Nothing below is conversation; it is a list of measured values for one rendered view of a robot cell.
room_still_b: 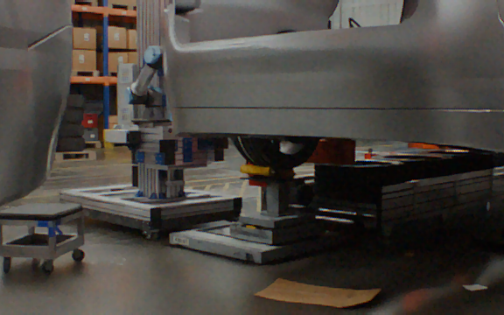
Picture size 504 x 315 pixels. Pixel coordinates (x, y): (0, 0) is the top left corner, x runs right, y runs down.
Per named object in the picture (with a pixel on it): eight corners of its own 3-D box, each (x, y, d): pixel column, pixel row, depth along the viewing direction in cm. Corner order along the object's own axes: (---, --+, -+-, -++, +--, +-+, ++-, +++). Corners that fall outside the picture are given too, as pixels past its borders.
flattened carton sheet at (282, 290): (364, 311, 306) (364, 303, 306) (253, 297, 329) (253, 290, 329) (381, 294, 333) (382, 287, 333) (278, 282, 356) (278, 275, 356)
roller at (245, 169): (270, 177, 421) (270, 167, 420) (236, 173, 441) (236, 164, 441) (276, 176, 425) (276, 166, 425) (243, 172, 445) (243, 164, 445)
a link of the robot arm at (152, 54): (144, 108, 481) (174, 56, 444) (125, 108, 472) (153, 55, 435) (139, 94, 486) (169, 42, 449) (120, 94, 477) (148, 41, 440)
